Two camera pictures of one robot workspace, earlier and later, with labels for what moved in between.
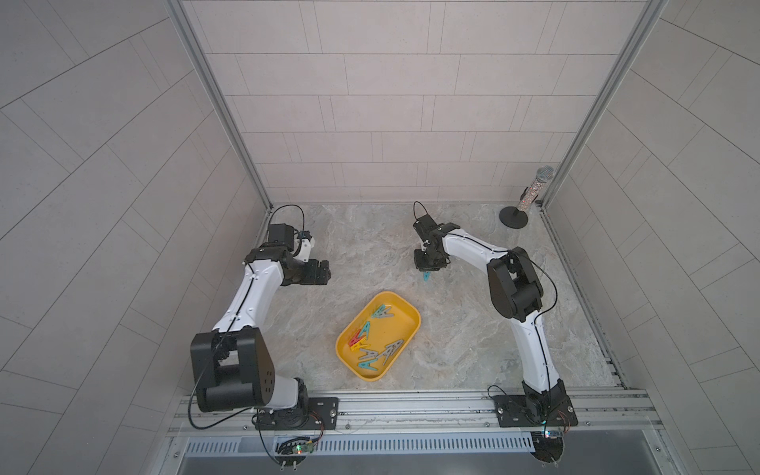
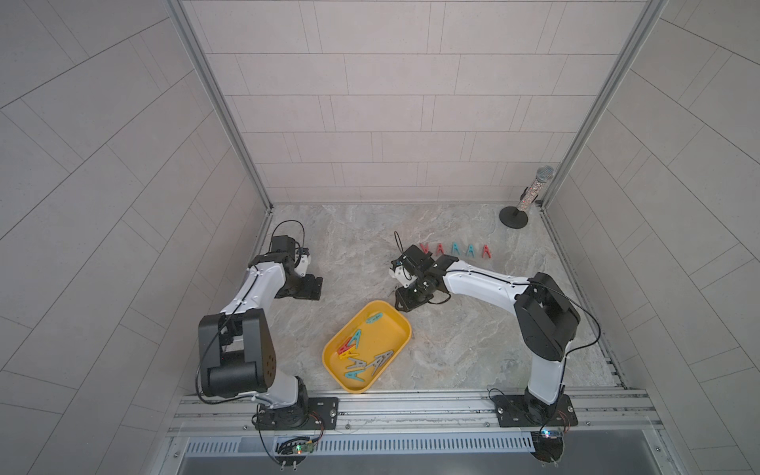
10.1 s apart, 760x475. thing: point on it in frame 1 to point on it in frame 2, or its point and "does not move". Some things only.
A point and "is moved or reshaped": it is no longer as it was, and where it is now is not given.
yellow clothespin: x=361 y=344 to x=347 y=354
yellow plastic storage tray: x=379 y=335 is moved or reshaped
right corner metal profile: x=608 y=93 does not move
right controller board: x=548 y=445 does not move
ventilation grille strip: x=375 y=444 does not move
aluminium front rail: x=615 y=415 does not move
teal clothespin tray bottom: x=367 y=364 to x=353 y=375
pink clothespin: x=356 y=338 to x=346 y=346
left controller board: x=291 y=452 does not move
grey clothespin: x=390 y=350 to x=380 y=360
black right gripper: x=421 y=264 to x=405 y=301
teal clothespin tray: x=365 y=330 to x=374 y=319
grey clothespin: x=369 y=354 to x=357 y=363
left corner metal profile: x=184 y=22 does not move
